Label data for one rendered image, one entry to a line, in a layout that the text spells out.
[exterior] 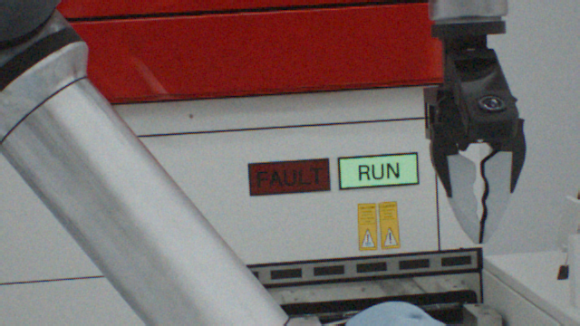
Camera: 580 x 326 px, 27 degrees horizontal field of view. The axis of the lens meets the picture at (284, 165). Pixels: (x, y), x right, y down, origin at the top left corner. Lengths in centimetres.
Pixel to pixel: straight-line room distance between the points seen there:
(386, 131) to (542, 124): 165
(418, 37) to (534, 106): 168
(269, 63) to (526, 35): 175
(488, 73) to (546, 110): 224
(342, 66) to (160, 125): 27
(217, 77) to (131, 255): 81
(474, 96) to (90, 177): 38
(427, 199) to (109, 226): 95
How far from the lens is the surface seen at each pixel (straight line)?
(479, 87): 109
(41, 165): 87
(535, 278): 161
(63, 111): 86
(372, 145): 172
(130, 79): 164
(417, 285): 175
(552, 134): 335
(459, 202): 114
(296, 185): 170
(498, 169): 114
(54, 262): 172
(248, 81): 164
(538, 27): 333
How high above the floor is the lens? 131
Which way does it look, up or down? 6 degrees down
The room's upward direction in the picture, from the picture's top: 3 degrees counter-clockwise
